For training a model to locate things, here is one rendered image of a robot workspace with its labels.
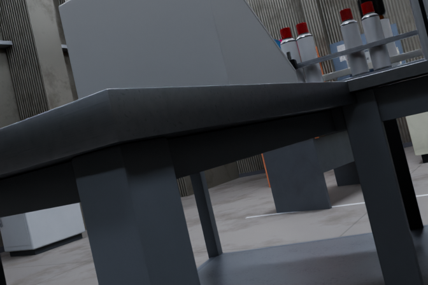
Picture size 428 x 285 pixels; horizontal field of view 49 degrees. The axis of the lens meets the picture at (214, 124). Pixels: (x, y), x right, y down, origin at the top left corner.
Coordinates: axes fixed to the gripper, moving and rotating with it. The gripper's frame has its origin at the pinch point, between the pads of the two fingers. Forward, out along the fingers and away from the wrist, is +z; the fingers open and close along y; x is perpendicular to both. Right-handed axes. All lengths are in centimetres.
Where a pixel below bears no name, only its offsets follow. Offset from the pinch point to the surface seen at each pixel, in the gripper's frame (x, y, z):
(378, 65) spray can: -25.7, -2.5, 14.5
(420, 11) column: -41.1, -16.7, 10.2
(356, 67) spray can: -20.4, -2.2, 11.6
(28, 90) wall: 403, 421, -288
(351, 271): 22, 26, 69
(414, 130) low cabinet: -20, 479, 62
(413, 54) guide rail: -35.2, 3.3, 17.0
